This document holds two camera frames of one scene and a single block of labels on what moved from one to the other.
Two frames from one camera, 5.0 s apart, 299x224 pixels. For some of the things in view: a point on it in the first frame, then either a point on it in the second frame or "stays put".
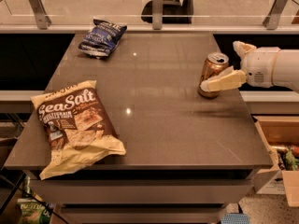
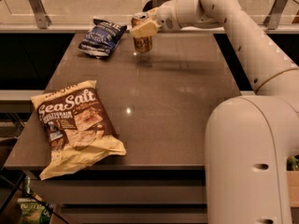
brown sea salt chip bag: x=76 y=129 stays put
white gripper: x=258 y=66 to x=165 y=16
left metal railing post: x=42 y=20 stays put
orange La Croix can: x=212 y=63 to x=141 y=44
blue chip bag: x=100 y=39 stays put
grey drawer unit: x=144 y=196 stays put
